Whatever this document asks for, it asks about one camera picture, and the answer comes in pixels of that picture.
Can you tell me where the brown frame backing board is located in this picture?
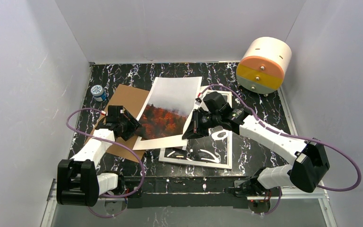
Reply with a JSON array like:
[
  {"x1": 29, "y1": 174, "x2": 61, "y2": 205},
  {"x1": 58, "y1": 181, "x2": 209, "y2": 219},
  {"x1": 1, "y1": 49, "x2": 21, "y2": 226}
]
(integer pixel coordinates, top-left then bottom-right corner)
[{"x1": 76, "y1": 85, "x2": 149, "y2": 163}]

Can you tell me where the clear acrylic frame sheet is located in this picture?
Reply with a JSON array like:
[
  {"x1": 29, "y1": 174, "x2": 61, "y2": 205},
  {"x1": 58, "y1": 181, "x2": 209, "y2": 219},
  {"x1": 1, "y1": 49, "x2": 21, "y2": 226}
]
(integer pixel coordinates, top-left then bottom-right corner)
[{"x1": 164, "y1": 91, "x2": 229, "y2": 164}]

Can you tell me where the white picture frame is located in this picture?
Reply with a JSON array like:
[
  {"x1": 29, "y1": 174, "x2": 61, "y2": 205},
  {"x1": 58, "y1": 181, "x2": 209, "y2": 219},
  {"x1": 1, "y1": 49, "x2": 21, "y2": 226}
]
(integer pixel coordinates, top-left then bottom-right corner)
[{"x1": 158, "y1": 86, "x2": 233, "y2": 170}]

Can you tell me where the autumn forest photo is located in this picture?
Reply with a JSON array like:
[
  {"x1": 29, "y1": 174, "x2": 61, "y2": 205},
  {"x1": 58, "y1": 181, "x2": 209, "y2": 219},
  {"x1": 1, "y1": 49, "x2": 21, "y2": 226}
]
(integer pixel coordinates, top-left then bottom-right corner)
[{"x1": 133, "y1": 77, "x2": 202, "y2": 150}]

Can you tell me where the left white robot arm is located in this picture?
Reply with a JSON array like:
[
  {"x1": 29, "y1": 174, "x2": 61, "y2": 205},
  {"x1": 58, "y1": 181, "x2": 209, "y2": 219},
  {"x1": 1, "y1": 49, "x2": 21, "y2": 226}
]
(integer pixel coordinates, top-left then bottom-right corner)
[{"x1": 56, "y1": 105, "x2": 145, "y2": 207}]

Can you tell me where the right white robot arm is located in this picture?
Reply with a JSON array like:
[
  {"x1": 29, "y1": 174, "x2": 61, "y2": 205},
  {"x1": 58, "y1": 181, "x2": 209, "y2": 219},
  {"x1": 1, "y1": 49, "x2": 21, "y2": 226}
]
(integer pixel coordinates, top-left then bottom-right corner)
[{"x1": 182, "y1": 92, "x2": 330, "y2": 197}]

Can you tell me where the small blue lidded jar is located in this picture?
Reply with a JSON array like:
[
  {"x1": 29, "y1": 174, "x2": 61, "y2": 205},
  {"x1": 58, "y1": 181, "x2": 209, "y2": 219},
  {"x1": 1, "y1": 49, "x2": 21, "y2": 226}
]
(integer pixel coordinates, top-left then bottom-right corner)
[{"x1": 90, "y1": 85, "x2": 107, "y2": 102}]

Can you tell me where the white cylindrical drawer unit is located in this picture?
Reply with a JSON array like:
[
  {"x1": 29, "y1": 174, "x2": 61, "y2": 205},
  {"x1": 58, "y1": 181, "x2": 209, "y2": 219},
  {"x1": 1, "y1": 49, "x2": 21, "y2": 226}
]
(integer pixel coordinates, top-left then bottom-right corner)
[{"x1": 236, "y1": 37, "x2": 292, "y2": 95}]

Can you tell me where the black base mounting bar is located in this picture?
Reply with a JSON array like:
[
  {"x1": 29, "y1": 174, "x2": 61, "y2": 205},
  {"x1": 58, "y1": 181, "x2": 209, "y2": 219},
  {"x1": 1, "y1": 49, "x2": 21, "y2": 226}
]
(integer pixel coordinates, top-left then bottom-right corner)
[{"x1": 94, "y1": 175, "x2": 282, "y2": 210}]

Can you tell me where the aluminium rail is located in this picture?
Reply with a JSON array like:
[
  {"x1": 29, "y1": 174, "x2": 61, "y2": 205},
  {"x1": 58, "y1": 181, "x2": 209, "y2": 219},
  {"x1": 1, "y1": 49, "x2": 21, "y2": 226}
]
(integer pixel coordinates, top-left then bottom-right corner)
[{"x1": 41, "y1": 183, "x2": 336, "y2": 227}]

